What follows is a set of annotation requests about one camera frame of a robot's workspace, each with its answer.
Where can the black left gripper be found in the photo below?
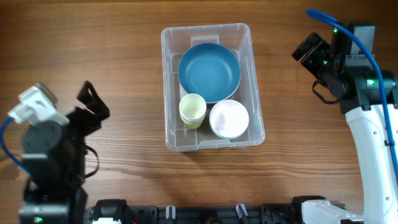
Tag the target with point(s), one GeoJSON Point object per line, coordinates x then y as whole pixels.
{"type": "Point", "coordinates": [91, 120]}

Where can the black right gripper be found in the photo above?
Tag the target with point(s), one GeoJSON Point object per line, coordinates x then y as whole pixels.
{"type": "Point", "coordinates": [308, 61]}

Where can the dark blue bowl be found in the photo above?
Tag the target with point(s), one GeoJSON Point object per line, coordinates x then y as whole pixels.
{"type": "Point", "coordinates": [210, 70]}

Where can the cream plastic cup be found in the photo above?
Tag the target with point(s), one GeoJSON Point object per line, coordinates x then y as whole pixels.
{"type": "Point", "coordinates": [192, 108]}

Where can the pink small bowl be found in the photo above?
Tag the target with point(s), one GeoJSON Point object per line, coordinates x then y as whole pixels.
{"type": "Point", "coordinates": [229, 118]}

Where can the yellow plastic cup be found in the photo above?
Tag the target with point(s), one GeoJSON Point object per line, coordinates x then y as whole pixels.
{"type": "Point", "coordinates": [192, 125]}

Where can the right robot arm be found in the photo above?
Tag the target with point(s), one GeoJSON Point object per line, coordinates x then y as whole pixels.
{"type": "Point", "coordinates": [344, 70]}

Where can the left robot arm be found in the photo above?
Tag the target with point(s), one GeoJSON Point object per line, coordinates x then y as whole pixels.
{"type": "Point", "coordinates": [54, 154]}

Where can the clear plastic storage bin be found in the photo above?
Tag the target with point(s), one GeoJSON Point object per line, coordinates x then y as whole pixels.
{"type": "Point", "coordinates": [175, 42]}

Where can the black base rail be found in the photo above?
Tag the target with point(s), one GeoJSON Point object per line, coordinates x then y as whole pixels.
{"type": "Point", "coordinates": [277, 213]}

